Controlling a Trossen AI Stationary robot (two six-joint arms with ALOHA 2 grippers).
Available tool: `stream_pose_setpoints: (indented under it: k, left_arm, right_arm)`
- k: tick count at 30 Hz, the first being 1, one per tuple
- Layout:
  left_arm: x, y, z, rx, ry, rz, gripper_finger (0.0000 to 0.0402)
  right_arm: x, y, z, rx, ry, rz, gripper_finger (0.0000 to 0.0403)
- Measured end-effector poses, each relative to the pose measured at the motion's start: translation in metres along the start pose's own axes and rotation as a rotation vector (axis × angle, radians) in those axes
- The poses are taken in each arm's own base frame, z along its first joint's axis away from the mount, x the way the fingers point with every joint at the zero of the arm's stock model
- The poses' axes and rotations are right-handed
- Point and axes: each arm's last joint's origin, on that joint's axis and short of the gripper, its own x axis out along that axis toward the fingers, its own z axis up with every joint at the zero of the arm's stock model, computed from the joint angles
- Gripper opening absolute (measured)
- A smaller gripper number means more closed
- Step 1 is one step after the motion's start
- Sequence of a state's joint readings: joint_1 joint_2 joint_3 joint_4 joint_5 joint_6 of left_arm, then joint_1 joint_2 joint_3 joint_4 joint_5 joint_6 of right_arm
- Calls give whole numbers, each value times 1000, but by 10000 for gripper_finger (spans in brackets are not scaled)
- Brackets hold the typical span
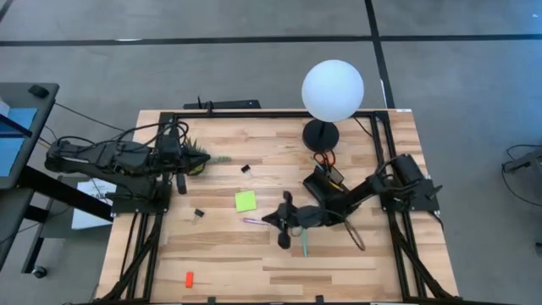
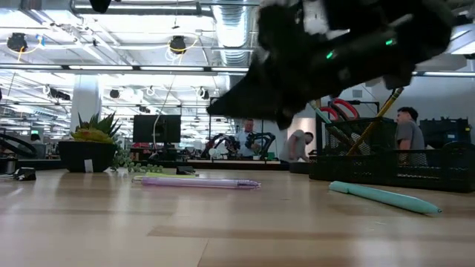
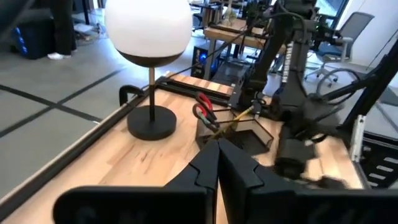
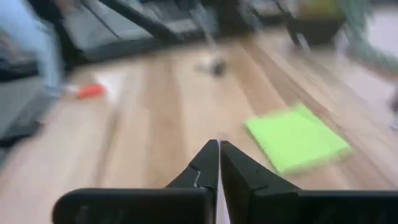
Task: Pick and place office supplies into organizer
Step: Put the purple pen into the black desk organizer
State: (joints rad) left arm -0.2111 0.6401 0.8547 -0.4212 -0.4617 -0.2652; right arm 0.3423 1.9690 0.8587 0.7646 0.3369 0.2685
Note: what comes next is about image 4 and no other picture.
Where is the green sticky note pad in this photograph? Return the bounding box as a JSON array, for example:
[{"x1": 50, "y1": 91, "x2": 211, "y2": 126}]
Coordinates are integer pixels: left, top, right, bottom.
[{"x1": 244, "y1": 103, "x2": 353, "y2": 175}]

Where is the black binder clip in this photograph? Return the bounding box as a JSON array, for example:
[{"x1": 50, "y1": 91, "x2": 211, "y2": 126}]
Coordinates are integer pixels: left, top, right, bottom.
[{"x1": 193, "y1": 54, "x2": 227, "y2": 78}]

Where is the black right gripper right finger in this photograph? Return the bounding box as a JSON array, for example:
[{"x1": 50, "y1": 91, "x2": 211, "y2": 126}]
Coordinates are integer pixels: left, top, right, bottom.
[{"x1": 220, "y1": 140, "x2": 398, "y2": 224}]

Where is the orange eraser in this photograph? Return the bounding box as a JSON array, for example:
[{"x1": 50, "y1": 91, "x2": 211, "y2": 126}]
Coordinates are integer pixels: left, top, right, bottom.
[{"x1": 76, "y1": 83, "x2": 108, "y2": 100}]

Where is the succulent plant in black pot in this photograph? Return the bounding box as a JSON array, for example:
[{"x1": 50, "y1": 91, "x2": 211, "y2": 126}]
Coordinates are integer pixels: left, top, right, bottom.
[{"x1": 284, "y1": 0, "x2": 398, "y2": 75}]

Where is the black aluminium table frame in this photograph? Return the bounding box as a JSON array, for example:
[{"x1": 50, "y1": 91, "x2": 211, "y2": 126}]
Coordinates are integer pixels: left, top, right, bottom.
[{"x1": 27, "y1": 0, "x2": 203, "y2": 63}]

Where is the person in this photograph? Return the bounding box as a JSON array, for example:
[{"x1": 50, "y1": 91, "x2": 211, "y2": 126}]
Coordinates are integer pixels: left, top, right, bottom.
[{"x1": 0, "y1": 0, "x2": 65, "y2": 98}]

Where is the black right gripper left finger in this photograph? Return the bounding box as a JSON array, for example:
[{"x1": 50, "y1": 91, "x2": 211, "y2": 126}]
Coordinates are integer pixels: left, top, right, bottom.
[{"x1": 52, "y1": 139, "x2": 220, "y2": 224}]

